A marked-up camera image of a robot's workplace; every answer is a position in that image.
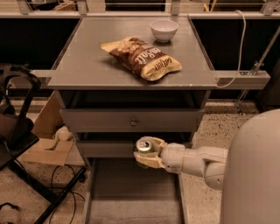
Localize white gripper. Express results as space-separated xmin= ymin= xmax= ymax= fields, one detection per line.
xmin=134 ymin=136 xmax=186 ymax=174

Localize green soda can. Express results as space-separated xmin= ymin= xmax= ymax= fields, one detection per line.
xmin=134 ymin=137 xmax=154 ymax=158

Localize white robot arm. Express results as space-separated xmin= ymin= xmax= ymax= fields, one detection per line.
xmin=134 ymin=109 xmax=280 ymax=224

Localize open bottom grey drawer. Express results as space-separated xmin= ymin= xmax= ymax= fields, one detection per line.
xmin=81 ymin=158 xmax=188 ymax=224

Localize middle grey drawer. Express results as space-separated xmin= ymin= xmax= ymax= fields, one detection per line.
xmin=76 ymin=132 xmax=193 ymax=158

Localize grey drawer cabinet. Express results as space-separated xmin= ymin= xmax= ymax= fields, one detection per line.
xmin=46 ymin=16 xmax=218 ymax=169

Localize top grey drawer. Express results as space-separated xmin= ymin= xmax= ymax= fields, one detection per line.
xmin=59 ymin=90 xmax=206 ymax=134

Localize brown yellow chip bag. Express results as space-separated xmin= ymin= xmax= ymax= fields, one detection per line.
xmin=101 ymin=37 xmax=182 ymax=81

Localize white round object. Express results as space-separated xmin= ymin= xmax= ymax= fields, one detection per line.
xmin=55 ymin=126 xmax=72 ymax=141

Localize cardboard box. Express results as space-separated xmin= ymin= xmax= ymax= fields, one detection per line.
xmin=22 ymin=93 xmax=74 ymax=165

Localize white ceramic bowl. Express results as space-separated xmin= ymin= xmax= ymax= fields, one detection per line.
xmin=150 ymin=19 xmax=179 ymax=43

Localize dark cabinet at right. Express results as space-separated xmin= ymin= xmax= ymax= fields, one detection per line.
xmin=257 ymin=59 xmax=280 ymax=111

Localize black chair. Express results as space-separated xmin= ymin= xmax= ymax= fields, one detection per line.
xmin=0 ymin=65 xmax=86 ymax=224

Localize black floor cable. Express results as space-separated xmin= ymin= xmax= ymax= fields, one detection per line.
xmin=47 ymin=164 xmax=86 ymax=224

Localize white cable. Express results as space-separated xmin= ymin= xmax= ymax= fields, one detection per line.
xmin=214 ymin=10 xmax=248 ymax=89

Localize metal railing frame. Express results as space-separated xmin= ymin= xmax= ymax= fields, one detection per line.
xmin=0 ymin=0 xmax=280 ymax=19

